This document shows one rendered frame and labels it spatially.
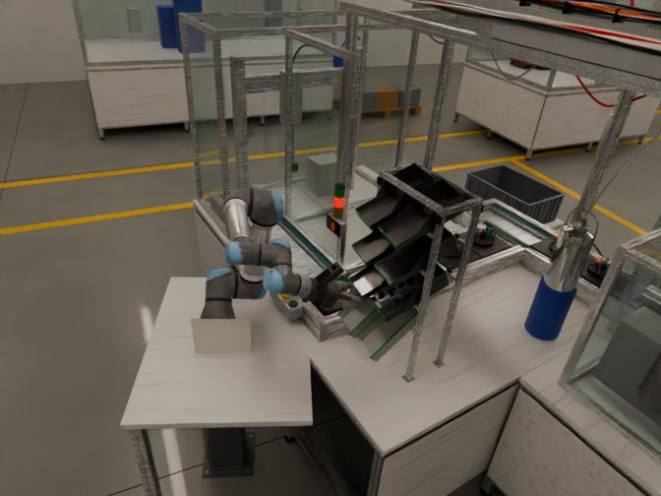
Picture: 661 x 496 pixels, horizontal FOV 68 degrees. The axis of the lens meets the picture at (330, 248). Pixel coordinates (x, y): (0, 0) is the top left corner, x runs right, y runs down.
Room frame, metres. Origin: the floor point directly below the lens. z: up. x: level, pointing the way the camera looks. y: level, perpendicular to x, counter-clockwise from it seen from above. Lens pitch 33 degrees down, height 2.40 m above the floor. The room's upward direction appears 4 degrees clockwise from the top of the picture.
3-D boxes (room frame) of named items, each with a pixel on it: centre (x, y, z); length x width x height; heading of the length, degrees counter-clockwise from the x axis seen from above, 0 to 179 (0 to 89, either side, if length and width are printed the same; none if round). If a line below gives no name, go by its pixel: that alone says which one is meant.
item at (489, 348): (2.08, -0.40, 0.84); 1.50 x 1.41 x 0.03; 34
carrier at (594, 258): (2.15, -1.44, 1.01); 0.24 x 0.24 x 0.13; 34
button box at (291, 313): (1.79, 0.19, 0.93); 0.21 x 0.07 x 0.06; 34
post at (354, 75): (2.08, -0.05, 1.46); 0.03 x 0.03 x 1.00; 34
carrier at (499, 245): (2.39, -0.86, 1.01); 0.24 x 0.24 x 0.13; 34
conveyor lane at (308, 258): (2.10, 0.11, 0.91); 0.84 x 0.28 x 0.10; 34
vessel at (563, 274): (1.78, -1.03, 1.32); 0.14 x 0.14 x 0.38
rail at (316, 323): (1.98, 0.25, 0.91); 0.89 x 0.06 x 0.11; 34
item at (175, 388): (1.59, 0.42, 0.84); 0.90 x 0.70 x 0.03; 6
